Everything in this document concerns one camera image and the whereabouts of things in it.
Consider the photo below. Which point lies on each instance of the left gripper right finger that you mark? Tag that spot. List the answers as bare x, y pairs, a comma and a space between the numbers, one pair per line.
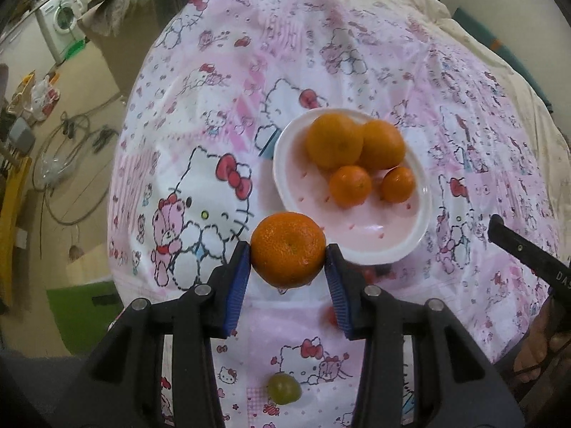
366, 312

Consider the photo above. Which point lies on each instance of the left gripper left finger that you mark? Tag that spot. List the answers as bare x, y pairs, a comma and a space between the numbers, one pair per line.
208, 310

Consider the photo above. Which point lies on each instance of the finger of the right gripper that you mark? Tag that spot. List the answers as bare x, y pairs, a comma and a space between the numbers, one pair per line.
539, 261

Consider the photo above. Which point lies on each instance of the green grape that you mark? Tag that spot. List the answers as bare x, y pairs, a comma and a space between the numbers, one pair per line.
283, 389

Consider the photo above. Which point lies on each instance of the small orange mandarin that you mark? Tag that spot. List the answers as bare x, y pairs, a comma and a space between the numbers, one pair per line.
397, 185

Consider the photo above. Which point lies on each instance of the medium orange mandarin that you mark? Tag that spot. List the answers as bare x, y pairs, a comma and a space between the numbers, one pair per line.
383, 146

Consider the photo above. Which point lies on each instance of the red cherry tomato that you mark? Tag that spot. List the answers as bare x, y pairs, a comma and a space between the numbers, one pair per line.
369, 274

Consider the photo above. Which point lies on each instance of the person's right hand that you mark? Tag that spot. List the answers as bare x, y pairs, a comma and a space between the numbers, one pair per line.
543, 338

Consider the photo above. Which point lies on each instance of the white pink plate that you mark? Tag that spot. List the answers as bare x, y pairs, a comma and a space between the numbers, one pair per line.
374, 233

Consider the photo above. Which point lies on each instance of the green mat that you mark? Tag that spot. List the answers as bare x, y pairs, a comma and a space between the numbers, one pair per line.
83, 314

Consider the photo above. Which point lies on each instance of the large orange with leaf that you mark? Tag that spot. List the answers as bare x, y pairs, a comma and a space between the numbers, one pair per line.
334, 140

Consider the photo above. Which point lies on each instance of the yellow wooden chair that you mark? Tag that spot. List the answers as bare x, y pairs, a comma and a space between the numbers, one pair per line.
11, 204

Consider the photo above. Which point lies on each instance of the white washing machine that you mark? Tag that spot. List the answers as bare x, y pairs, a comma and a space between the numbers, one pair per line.
59, 23

